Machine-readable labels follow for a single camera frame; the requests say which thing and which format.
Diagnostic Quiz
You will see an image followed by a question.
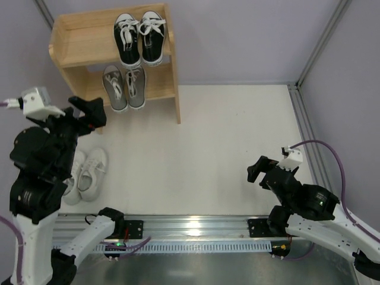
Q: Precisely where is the grey canvas sneaker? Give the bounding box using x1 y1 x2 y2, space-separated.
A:
102 65 128 113
126 66 147 110

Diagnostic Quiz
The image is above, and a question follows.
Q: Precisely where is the white sneaker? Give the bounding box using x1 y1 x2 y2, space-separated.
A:
78 148 107 202
62 150 86 205

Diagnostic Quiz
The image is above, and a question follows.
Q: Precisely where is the black canvas sneaker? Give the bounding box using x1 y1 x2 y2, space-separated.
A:
139 11 166 67
113 13 141 69

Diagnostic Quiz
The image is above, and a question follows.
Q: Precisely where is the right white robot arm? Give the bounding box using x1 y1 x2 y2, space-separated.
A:
247 151 379 280

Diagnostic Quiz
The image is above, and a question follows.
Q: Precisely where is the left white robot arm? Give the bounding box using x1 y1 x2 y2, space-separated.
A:
6 96 124 284

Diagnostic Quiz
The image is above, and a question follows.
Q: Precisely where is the wooden two-tier shoe shelf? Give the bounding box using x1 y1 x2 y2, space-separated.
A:
49 3 181 122

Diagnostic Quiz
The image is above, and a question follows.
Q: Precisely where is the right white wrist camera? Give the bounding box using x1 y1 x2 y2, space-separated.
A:
277 146 303 172

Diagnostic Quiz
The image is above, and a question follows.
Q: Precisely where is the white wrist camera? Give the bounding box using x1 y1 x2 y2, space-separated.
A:
18 87 65 121
277 146 303 172

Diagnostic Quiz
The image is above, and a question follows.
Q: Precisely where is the right aluminium frame rail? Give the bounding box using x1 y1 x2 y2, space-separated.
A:
287 83 341 197

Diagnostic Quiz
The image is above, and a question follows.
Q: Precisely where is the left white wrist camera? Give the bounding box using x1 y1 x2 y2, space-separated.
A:
18 87 65 121

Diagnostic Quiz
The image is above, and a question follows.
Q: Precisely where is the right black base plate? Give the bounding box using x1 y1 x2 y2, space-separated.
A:
247 217 286 238

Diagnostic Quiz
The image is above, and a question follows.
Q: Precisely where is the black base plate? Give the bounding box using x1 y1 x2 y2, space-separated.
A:
119 220 144 240
247 217 286 238

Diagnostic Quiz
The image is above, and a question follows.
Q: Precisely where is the grey slotted cable duct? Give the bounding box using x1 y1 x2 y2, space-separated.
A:
90 240 272 255

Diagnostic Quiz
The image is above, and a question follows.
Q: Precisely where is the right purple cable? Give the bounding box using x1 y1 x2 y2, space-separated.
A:
278 139 372 262

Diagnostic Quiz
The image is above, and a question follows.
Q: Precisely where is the left corner aluminium post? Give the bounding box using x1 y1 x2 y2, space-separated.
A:
33 0 55 30

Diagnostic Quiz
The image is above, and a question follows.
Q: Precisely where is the corner aluminium post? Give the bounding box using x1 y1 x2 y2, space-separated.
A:
296 0 353 87
33 0 55 30

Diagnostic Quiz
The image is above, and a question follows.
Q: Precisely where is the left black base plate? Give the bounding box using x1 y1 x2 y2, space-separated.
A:
119 220 144 240

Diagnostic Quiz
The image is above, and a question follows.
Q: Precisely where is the aluminium mounting rail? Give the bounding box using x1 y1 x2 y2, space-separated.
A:
53 214 297 243

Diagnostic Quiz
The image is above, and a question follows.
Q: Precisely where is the right corner aluminium post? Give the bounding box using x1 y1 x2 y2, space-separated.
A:
296 0 353 87

